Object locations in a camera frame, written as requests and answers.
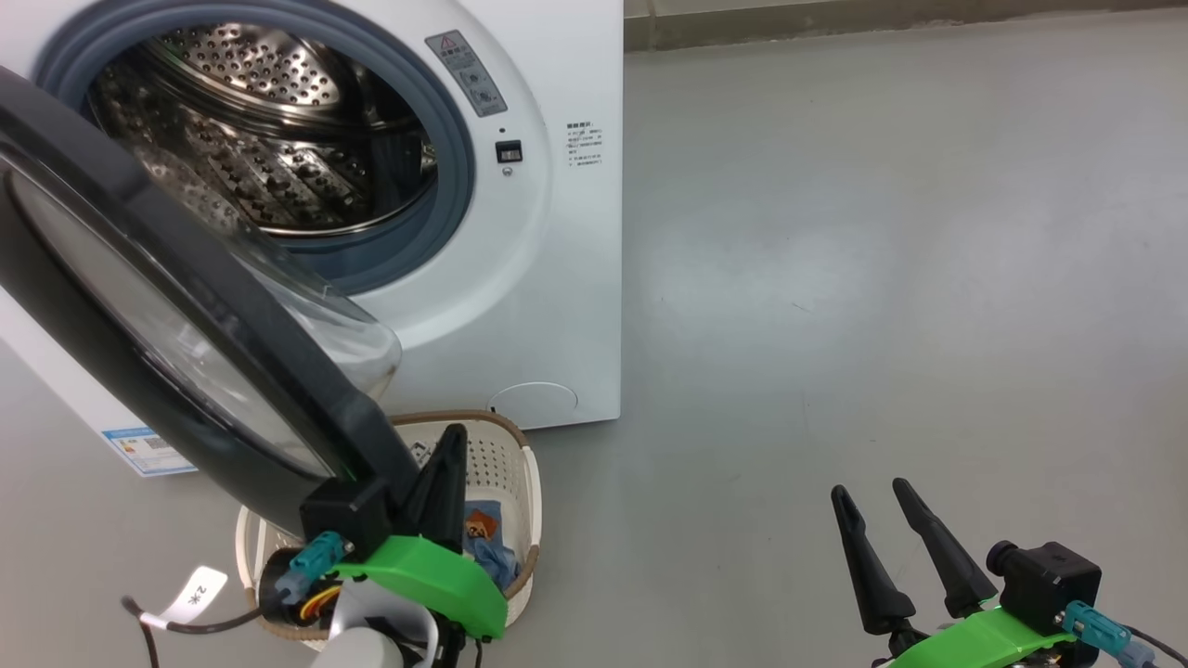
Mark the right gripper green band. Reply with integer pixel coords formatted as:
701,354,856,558
831,477,1082,668

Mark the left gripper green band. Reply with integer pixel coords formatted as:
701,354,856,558
332,424,509,641

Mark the blue bear print garment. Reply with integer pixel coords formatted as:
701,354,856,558
461,501,521,592

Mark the round dark glass washer door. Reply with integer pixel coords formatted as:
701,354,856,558
0,65,420,539

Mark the white front-load washing machine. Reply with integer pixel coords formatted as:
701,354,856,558
0,0,625,479

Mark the stainless steel washer drum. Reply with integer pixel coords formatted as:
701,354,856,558
88,23,439,238

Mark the cream perforated laundry basket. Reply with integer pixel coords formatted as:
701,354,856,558
235,410,543,648

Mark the round white filter cover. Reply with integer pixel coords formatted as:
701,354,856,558
489,381,579,430

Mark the blue white energy label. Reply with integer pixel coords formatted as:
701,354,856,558
102,427,198,478

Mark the small printed text label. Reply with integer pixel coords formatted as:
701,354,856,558
566,121,605,169

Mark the grey warning label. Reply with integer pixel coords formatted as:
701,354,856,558
425,30,509,118

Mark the teal connector left camera cable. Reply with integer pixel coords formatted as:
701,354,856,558
276,532,346,595

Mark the teal connector camera cable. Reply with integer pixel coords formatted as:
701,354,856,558
1063,601,1188,668
276,532,346,595

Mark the teal connector right camera cable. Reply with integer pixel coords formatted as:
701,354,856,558
1063,601,1188,668

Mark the white paper cable tag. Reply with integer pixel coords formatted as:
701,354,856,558
160,566,228,627

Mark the thin black cable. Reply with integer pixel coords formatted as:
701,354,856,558
121,597,265,668

